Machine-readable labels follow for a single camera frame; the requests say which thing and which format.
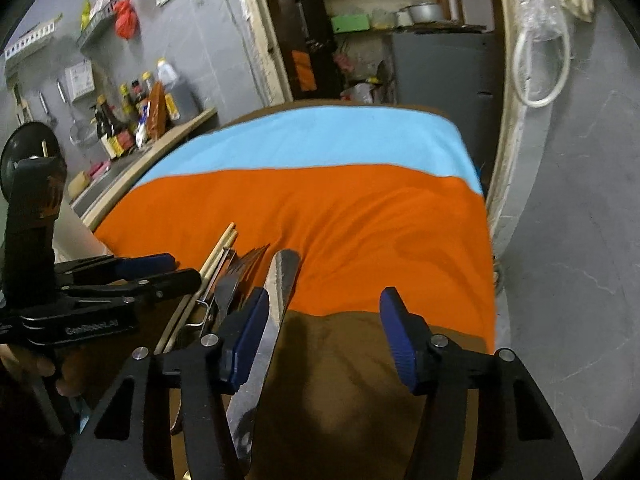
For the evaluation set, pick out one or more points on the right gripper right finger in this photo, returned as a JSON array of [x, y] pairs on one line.
[[407, 335]]

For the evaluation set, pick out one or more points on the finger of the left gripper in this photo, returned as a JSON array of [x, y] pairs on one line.
[[160, 287], [107, 269]]

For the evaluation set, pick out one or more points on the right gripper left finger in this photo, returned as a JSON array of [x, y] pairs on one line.
[[241, 333]]

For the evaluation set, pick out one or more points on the steel table knife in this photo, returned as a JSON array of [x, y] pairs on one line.
[[242, 409]]

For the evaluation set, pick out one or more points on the person's left hand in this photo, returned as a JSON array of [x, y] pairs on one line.
[[77, 373]]

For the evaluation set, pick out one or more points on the white utensil holder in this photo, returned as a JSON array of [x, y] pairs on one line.
[[72, 239]]

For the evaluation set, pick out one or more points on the steel fork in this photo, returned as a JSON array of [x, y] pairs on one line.
[[232, 281]]

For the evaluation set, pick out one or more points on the wooden chopstick pair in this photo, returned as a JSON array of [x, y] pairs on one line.
[[182, 312]]

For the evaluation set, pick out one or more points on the striped towel cloth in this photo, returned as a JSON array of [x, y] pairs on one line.
[[369, 197]]

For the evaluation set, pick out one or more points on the dark soy sauce bottle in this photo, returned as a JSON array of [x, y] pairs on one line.
[[108, 130]]

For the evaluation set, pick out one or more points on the black wok pan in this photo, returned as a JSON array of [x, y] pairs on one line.
[[32, 139]]

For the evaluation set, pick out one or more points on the large oil jug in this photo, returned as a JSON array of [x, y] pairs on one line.
[[180, 102]]

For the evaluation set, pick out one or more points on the red plastic bag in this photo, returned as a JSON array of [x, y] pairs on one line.
[[126, 21]]

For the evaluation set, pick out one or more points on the grey washing machine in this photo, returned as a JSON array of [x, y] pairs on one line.
[[461, 74]]

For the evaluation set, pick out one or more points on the green box on shelf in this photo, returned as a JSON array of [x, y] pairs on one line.
[[347, 23]]

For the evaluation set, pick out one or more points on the metal pot on shelf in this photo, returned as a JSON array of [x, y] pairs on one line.
[[425, 12]]

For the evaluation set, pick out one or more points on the clear plastic bag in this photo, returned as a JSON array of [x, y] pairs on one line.
[[542, 20]]

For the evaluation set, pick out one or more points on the wire strainer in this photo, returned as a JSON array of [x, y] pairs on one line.
[[82, 135]]

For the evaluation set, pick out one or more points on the white wall shelf rack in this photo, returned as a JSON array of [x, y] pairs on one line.
[[33, 40]]

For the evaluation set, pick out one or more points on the grey wall rack basket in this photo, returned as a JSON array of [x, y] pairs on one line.
[[101, 14]]

